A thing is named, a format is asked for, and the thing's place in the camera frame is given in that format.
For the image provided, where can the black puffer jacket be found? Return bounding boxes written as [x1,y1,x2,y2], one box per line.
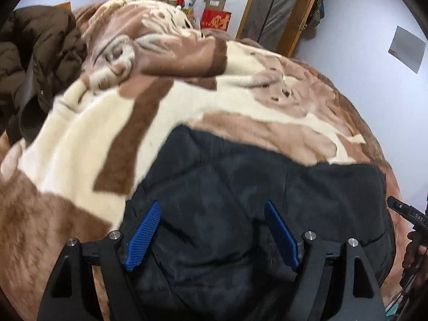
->
[122,125,395,321]

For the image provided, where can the red gift box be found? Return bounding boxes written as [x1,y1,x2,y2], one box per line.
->
[201,9,232,32]

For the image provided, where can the wooden door frame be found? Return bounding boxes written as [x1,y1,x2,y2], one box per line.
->
[235,0,323,58]

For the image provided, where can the person's right hand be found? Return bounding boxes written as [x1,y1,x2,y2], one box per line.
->
[402,245,428,271]

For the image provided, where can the grey paper sheet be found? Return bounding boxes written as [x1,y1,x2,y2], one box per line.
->
[388,25,427,74]

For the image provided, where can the hanging bags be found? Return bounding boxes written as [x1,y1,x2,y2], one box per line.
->
[305,0,326,39]

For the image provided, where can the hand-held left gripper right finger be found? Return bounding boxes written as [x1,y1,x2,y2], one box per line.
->
[264,200,387,321]

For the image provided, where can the open cardboard box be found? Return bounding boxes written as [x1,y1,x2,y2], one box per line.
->
[204,0,227,13]

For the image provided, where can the grey door curtain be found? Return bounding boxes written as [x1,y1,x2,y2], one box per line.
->
[257,0,301,51]

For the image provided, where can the brown puffer jacket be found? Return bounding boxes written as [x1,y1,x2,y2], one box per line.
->
[0,6,88,143]

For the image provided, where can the brown and cream plush blanket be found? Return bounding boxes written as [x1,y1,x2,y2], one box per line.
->
[0,0,407,321]

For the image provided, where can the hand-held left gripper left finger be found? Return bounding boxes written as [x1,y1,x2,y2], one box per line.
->
[36,201,162,321]

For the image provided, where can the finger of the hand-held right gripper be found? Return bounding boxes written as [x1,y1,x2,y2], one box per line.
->
[387,196,428,231]

